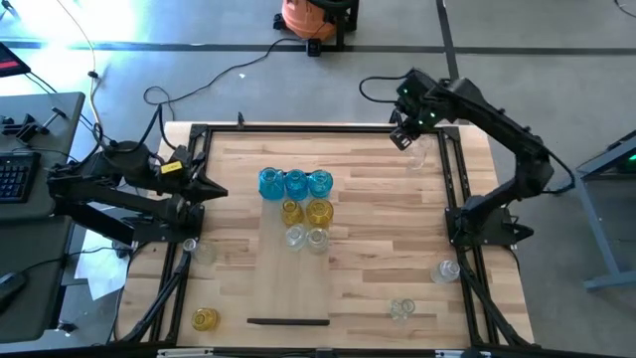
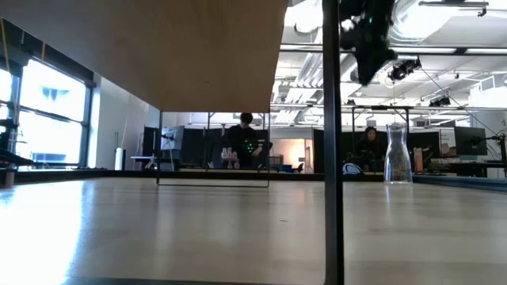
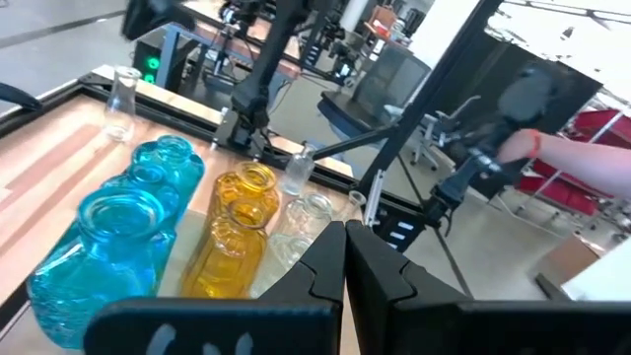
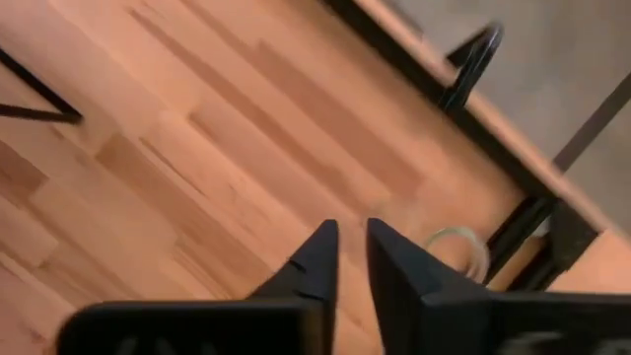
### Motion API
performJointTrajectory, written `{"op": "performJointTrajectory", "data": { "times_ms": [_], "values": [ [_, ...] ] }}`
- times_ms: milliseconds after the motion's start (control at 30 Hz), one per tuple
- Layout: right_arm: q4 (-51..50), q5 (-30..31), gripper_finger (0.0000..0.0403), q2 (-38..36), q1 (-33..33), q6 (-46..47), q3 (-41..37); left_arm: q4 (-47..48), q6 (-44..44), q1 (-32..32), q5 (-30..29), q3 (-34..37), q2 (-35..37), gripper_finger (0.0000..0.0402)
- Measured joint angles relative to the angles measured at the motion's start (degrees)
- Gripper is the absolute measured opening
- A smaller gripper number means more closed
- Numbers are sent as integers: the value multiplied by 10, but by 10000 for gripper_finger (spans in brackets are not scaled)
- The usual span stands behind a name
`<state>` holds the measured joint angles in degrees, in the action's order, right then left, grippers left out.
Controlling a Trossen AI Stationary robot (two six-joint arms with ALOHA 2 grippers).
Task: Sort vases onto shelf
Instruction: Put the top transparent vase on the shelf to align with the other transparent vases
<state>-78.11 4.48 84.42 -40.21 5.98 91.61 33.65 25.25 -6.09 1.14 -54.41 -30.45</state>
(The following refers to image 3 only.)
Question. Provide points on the red tool cabinet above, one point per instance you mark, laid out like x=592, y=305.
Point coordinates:
x=567, y=192

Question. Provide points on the yellow hobnail textured glass vase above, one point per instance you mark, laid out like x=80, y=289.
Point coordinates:
x=222, y=266

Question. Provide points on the tall clear glass carafe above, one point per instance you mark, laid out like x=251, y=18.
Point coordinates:
x=120, y=103

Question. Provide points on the blue bulbous textured glass vase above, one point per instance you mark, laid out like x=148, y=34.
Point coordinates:
x=98, y=276

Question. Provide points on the clear oval ribbed glass vase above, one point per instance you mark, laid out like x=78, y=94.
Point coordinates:
x=308, y=217

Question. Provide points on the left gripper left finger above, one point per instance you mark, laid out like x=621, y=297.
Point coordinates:
x=296, y=320

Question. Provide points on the person's forearm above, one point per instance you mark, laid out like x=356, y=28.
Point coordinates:
x=586, y=163

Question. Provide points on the grey office chair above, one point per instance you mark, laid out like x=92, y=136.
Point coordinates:
x=439, y=133

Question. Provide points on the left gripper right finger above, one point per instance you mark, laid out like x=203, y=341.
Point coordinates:
x=394, y=320

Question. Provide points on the blue flared-rim glass vase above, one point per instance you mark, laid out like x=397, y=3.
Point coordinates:
x=177, y=167

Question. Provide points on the black aluminium table frame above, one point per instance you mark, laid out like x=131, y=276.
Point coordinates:
x=443, y=64

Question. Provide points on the white strip bracket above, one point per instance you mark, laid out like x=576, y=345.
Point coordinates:
x=374, y=197

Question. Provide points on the black table edge clamp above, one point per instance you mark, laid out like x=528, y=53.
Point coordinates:
x=17, y=96

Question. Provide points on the black slotted bracket plate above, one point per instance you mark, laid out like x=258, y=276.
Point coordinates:
x=401, y=229

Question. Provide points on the wooden shelf black metal legs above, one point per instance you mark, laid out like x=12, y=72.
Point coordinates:
x=185, y=246

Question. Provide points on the yellow ribbed glass vase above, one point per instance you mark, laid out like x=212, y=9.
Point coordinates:
x=231, y=187

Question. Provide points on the black handheld grabber tool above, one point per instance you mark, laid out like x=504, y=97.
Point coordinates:
x=522, y=98

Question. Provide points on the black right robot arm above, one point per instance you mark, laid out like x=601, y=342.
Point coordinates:
x=256, y=93

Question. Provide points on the red wristband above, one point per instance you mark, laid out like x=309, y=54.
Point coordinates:
x=535, y=144

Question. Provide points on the brown cardboard box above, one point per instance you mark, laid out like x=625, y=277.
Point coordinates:
x=567, y=261

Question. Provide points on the black box green light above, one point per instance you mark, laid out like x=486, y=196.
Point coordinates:
x=150, y=64

